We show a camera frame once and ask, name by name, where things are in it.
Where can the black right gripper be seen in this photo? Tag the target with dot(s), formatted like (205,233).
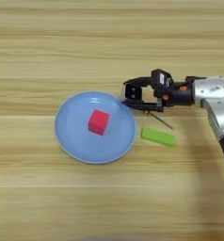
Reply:
(179,94)

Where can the red cube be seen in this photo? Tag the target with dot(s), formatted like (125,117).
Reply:
(98,122)

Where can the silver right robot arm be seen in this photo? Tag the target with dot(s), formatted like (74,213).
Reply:
(220,103)

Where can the black box with white label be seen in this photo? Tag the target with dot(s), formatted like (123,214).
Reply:
(161,80)

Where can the green rectangular block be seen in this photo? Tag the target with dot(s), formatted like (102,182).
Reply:
(157,137)

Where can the round blue plate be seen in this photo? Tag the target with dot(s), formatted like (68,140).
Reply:
(73,131)

